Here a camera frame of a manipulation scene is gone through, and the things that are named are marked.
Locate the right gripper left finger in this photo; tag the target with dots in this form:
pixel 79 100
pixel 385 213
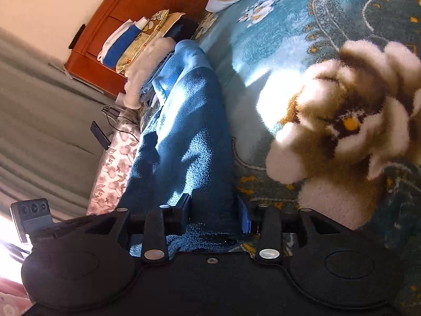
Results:
pixel 161 222

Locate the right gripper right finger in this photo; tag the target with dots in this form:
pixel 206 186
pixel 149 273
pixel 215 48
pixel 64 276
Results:
pixel 264 222

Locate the grey curtain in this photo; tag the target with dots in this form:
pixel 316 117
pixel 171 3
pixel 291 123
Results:
pixel 47 149

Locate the floral covered bedside table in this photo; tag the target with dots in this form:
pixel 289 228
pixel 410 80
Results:
pixel 115 165

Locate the black smartphone on stand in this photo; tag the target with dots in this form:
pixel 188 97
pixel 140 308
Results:
pixel 100 136

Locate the grey blue folded garments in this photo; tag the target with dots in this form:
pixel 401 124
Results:
pixel 147 91

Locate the teal floral bed blanket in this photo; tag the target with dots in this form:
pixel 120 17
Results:
pixel 323 102

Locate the cream fluffy folded garment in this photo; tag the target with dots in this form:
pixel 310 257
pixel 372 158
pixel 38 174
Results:
pixel 143 68

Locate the yellow striped cartoon garment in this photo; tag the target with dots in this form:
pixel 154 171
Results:
pixel 156 27

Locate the blue and white folded sweater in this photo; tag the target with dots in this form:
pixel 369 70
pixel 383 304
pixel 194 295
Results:
pixel 118 48

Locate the white folded garment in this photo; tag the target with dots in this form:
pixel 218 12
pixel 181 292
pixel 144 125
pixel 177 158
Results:
pixel 112 39

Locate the orange wooden headboard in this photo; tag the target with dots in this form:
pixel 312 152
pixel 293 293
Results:
pixel 83 63

